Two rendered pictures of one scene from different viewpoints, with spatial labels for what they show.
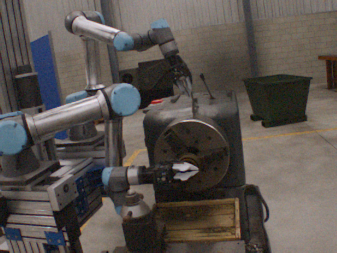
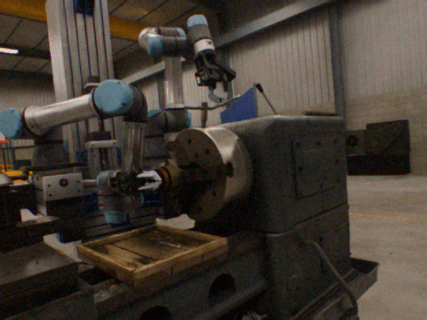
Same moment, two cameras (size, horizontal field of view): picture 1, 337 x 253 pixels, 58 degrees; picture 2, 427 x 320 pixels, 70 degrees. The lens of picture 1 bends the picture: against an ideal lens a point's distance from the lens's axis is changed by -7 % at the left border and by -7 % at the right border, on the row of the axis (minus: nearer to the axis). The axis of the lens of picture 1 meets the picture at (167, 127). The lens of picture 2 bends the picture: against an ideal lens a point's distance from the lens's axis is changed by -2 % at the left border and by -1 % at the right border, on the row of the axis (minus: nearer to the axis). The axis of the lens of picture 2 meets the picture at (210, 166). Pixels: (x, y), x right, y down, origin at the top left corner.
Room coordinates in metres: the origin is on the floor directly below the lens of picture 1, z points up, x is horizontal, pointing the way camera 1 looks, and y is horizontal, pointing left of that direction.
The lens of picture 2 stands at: (0.46, -0.72, 1.16)
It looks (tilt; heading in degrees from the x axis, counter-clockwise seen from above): 3 degrees down; 35
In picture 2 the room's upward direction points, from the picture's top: 5 degrees counter-clockwise
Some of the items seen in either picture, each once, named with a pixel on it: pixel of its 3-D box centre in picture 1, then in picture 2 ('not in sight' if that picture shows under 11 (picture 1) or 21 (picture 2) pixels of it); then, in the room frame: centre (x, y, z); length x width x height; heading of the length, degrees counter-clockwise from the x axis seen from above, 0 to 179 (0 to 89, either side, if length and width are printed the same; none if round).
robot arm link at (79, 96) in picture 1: (78, 105); (153, 122); (1.64, 0.44, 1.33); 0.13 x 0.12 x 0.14; 144
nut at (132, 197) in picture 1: (132, 196); not in sight; (0.76, 0.12, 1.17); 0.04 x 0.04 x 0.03
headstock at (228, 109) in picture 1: (197, 134); (269, 167); (1.72, -0.16, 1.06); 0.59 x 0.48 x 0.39; 168
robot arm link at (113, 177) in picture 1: (117, 177); (111, 181); (1.17, 0.22, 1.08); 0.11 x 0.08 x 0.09; 76
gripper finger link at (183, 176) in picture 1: (185, 176); (148, 187); (1.11, -0.04, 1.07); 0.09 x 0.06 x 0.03; 76
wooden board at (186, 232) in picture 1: (191, 222); (149, 247); (1.09, -0.04, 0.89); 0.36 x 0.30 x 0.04; 78
